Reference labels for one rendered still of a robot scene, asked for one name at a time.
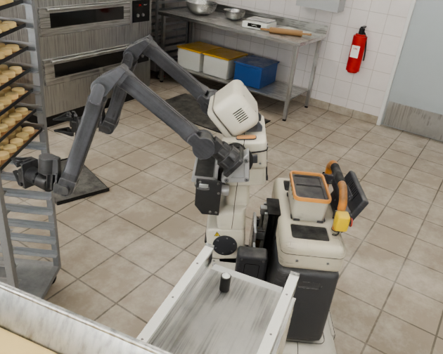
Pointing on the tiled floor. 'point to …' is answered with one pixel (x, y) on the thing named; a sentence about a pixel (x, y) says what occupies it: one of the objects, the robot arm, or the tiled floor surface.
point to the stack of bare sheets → (86, 182)
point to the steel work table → (290, 91)
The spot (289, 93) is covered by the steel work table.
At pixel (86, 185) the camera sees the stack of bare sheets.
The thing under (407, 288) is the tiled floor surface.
